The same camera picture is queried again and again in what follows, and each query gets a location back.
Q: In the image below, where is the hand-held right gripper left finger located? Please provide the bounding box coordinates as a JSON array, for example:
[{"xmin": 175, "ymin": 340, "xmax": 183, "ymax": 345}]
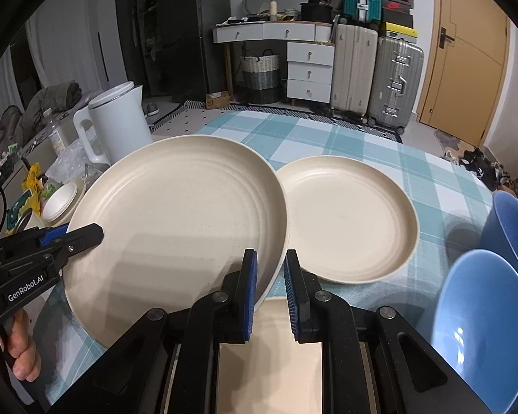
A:
[{"xmin": 47, "ymin": 249, "xmax": 259, "ymax": 414}]

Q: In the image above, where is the scattered sneakers group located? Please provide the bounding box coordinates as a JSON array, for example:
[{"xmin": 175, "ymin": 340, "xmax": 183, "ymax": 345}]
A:
[{"xmin": 442, "ymin": 147, "xmax": 514, "ymax": 190}]

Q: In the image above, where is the white drawer desk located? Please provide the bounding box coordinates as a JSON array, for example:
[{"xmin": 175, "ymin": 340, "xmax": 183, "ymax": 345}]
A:
[{"xmin": 211, "ymin": 21, "xmax": 335, "ymax": 104}]

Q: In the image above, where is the blue bowl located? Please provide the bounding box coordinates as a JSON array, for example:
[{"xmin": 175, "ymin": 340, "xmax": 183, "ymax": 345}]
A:
[
  {"xmin": 432, "ymin": 249, "xmax": 518, "ymax": 414},
  {"xmin": 479, "ymin": 190, "xmax": 518, "ymax": 296}
]

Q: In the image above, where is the clear plastic bag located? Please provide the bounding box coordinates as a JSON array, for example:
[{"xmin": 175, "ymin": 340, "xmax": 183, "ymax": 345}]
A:
[{"xmin": 49, "ymin": 140, "xmax": 96, "ymax": 182}]

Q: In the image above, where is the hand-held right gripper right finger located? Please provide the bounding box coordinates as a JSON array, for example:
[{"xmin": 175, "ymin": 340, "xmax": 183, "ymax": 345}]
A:
[{"xmin": 284, "ymin": 249, "xmax": 508, "ymax": 414}]

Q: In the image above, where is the yellow shoe box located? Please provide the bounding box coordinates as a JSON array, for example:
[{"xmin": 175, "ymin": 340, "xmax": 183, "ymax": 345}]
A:
[{"xmin": 379, "ymin": 21, "xmax": 417, "ymax": 39}]

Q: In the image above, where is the beige suitcase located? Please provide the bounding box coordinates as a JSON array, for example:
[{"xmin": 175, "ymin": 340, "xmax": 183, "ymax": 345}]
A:
[{"xmin": 330, "ymin": 15, "xmax": 378, "ymax": 115}]

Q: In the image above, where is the person's left hand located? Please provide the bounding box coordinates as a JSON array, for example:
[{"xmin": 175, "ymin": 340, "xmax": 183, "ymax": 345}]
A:
[{"xmin": 0, "ymin": 310, "xmax": 42, "ymax": 381}]

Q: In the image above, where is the plain black shoe box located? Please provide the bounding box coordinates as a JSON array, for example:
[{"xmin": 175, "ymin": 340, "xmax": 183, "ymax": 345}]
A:
[{"xmin": 380, "ymin": 9, "xmax": 414, "ymax": 24}]

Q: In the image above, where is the yellow green packaging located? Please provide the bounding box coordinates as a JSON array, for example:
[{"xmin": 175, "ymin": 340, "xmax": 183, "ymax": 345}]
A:
[{"xmin": 6, "ymin": 164, "xmax": 48, "ymax": 234}]

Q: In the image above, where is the grey clothes pile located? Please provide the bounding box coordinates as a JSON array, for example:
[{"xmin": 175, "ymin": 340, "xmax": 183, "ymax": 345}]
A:
[{"xmin": 0, "ymin": 81, "xmax": 83, "ymax": 147}]

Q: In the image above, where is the white electric kettle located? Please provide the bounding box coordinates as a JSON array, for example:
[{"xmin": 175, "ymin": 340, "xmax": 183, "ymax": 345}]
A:
[{"xmin": 73, "ymin": 81, "xmax": 154, "ymax": 165}]

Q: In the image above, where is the wooden door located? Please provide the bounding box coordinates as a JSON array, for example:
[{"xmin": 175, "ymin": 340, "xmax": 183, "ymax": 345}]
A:
[{"xmin": 416, "ymin": 0, "xmax": 512, "ymax": 149}]

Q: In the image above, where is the black storage box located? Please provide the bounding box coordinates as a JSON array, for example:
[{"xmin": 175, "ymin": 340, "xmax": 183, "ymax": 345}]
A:
[{"xmin": 300, "ymin": 2, "xmax": 333, "ymax": 22}]

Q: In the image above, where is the silver suitcase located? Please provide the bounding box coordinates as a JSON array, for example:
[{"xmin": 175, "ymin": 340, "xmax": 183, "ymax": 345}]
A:
[{"xmin": 366, "ymin": 37, "xmax": 424, "ymax": 134}]

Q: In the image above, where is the small cardboard box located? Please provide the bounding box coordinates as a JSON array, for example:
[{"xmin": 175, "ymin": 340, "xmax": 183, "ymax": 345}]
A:
[{"xmin": 205, "ymin": 91, "xmax": 231, "ymax": 109}]

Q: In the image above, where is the black refrigerator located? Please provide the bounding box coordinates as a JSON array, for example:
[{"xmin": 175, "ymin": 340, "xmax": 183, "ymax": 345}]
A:
[{"xmin": 142, "ymin": 0, "xmax": 242, "ymax": 98}]

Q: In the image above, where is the grey doormat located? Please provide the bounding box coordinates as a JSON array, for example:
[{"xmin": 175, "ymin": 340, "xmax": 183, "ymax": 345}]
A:
[{"xmin": 434, "ymin": 129, "xmax": 462, "ymax": 151}]

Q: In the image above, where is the clear plastic bottle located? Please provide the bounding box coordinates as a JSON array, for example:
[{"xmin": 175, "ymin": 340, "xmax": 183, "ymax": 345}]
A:
[{"xmin": 45, "ymin": 114, "xmax": 70, "ymax": 154}]

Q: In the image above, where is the dotted floor mat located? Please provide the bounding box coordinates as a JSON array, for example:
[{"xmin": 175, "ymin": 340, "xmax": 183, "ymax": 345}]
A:
[{"xmin": 151, "ymin": 104, "xmax": 225, "ymax": 134}]

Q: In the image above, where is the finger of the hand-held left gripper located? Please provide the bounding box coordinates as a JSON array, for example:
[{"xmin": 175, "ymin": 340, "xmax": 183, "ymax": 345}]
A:
[
  {"xmin": 35, "ymin": 223, "xmax": 105, "ymax": 268},
  {"xmin": 0, "ymin": 226, "xmax": 70, "ymax": 264}
]

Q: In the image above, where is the woven laundry basket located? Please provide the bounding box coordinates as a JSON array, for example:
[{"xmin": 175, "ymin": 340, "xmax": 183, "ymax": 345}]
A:
[{"xmin": 240, "ymin": 49, "xmax": 281, "ymax": 105}]

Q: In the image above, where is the red logo shoe box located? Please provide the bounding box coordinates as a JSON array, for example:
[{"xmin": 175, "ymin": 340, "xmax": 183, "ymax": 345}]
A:
[{"xmin": 380, "ymin": 0, "xmax": 415, "ymax": 13}]

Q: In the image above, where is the white curtain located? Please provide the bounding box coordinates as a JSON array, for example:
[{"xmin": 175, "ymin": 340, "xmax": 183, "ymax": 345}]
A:
[{"xmin": 9, "ymin": 0, "xmax": 156, "ymax": 108}]

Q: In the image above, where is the small cream bowl stack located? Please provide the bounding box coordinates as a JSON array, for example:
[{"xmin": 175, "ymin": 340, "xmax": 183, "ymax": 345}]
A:
[{"xmin": 41, "ymin": 181, "xmax": 78, "ymax": 223}]

